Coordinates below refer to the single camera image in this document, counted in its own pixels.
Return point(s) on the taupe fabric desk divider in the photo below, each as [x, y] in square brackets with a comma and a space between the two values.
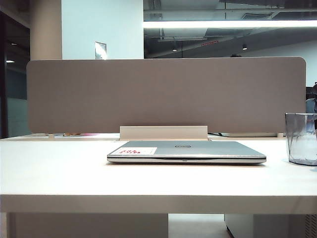
[166, 94]

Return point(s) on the black ceiling spotlight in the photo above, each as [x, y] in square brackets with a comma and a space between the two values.
[244, 46]

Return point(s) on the beige desk back panel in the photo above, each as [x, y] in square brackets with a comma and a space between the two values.
[91, 225]

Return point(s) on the white red-lettered sticker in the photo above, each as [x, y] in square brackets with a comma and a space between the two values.
[138, 150]

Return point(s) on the small wall poster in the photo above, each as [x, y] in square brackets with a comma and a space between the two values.
[100, 50]

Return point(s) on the pink paper sheet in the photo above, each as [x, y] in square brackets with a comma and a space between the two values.
[90, 134]

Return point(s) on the small brown object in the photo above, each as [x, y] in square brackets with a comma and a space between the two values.
[68, 134]

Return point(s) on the silver closed laptop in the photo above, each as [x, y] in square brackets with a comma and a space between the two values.
[203, 148]

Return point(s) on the dark-haired person head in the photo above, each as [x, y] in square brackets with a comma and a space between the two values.
[235, 55]

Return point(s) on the long white ceiling light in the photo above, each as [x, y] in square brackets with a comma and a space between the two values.
[230, 24]

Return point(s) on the dark glass door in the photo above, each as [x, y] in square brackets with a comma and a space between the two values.
[12, 81]

